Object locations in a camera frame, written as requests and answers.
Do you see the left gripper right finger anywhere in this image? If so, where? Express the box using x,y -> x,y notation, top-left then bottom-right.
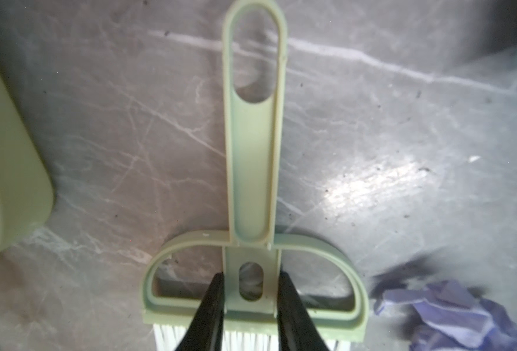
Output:
277,271 -> 329,351

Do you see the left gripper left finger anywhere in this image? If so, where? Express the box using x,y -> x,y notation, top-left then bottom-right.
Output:
176,273 -> 225,351

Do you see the green hand brush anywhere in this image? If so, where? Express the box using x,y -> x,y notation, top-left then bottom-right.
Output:
141,1 -> 370,350

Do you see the green dustpan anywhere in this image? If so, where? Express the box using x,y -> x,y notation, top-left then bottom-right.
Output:
0,74 -> 54,252

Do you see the purple paper scrap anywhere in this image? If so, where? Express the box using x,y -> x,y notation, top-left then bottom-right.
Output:
374,279 -> 517,350

